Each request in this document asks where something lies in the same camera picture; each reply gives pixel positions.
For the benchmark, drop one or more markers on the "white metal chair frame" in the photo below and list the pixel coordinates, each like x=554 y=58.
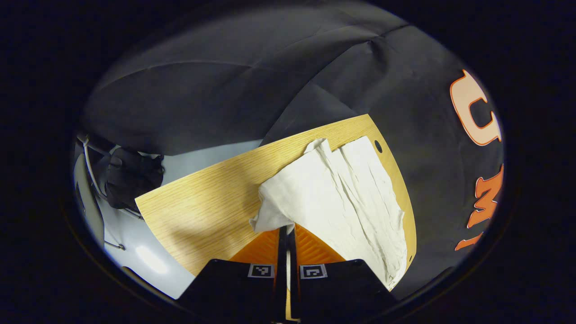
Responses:
x=87 y=202

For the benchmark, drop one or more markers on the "white jeans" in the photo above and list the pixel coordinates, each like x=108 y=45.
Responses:
x=342 y=193

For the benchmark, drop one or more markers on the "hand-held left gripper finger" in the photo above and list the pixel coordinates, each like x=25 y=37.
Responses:
x=292 y=256
x=282 y=256

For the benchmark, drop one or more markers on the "dark cloth bundle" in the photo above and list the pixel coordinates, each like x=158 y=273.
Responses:
x=132 y=177

